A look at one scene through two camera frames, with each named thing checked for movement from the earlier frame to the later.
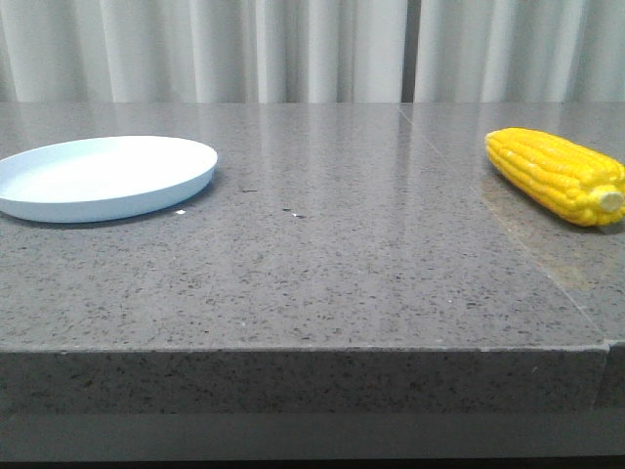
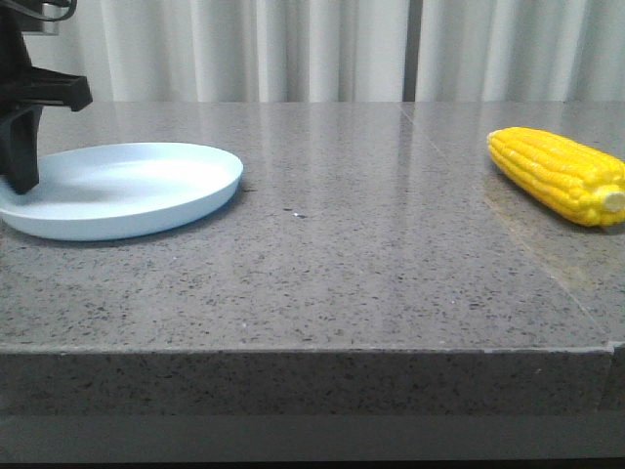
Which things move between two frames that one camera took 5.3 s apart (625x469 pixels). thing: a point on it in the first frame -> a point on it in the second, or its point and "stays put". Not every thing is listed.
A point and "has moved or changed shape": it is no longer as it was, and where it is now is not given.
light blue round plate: x=101 y=176 has moved or changed shape
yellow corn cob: x=574 y=185 stays put
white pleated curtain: x=312 y=51 stays put
